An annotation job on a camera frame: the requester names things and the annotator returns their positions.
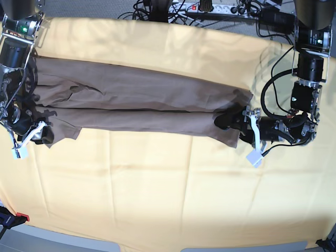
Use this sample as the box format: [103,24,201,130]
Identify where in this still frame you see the brown T-shirt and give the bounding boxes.
[34,57,253,148]

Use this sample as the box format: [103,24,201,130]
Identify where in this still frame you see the black cable bundle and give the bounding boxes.
[117,0,211,27]

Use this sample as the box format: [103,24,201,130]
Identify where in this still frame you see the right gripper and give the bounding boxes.
[6,107,55,145]

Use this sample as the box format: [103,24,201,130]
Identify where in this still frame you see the white power strip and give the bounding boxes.
[168,1,257,20]

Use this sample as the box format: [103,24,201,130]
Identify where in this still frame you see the red black clamp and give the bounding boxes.
[1,206,30,229]

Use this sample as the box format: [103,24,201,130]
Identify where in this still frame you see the black corner clamp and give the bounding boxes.
[316,238,336,252]

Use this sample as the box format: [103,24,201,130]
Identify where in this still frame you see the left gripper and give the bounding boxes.
[214,110,287,143]

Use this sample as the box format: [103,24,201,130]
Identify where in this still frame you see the black power adapter box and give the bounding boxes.
[259,8,295,29]

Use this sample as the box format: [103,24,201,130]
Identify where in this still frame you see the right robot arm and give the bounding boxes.
[1,1,54,144]

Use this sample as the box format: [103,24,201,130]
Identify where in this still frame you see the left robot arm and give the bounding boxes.
[214,1,335,145]

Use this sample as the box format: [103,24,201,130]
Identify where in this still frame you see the yellow table cloth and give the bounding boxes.
[1,18,335,251]

